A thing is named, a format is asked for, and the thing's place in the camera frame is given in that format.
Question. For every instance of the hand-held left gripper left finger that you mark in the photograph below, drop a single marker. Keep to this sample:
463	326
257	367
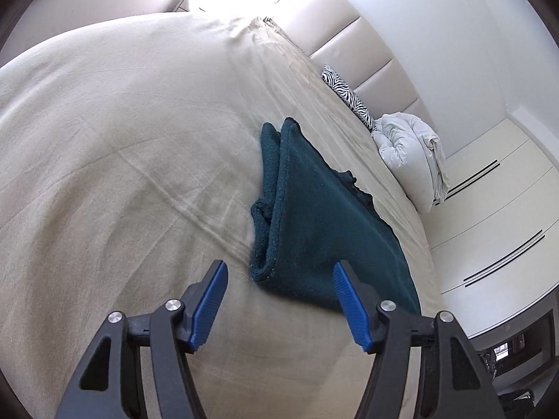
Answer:
209	305

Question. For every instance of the white wardrobe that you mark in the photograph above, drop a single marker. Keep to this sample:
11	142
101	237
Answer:
489	218

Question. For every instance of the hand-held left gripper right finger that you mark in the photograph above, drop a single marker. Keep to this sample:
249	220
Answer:
351	305

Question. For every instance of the bed with beige sheet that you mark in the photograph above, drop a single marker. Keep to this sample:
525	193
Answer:
109	139

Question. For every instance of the dark green sweater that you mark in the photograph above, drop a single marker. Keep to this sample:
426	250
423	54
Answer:
314	227

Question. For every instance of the zebra print pillow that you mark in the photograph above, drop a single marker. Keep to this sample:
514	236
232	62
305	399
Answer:
349	96

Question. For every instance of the beige padded headboard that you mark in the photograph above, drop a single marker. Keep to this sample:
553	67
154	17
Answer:
349	48

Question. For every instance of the white duvet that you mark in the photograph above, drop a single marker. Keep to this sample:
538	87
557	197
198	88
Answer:
410	157

